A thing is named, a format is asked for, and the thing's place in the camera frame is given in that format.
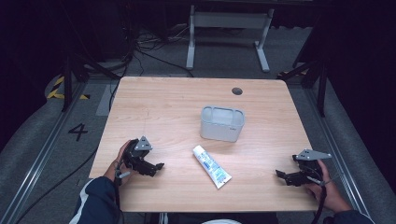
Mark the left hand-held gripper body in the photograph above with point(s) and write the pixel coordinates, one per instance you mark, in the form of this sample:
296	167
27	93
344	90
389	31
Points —
134	155

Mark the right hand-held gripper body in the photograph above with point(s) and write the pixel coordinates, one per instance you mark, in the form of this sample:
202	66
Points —
309	174

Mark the white toothpaste tube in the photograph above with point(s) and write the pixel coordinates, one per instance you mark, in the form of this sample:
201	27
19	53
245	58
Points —
211	166

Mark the white plastic organizer box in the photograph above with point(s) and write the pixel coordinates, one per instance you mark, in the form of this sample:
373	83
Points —
221	129

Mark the person's left hand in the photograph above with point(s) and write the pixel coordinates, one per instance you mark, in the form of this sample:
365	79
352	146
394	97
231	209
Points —
113	171

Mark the person's right hand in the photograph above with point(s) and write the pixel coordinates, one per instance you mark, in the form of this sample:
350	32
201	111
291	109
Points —
331	194

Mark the black metal stand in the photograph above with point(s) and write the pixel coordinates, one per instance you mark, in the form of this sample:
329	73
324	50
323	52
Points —
67	84
321	90

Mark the dark round table grommet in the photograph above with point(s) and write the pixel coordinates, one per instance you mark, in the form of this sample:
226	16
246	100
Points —
237	91

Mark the yellow black hazard tape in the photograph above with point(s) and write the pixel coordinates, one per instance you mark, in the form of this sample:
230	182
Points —
56	93

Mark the aluminium floor rail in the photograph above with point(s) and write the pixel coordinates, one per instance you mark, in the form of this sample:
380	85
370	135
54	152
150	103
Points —
40	158
333	146

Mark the grey metal desk frame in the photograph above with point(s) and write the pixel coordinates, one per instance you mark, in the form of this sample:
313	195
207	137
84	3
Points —
230	20

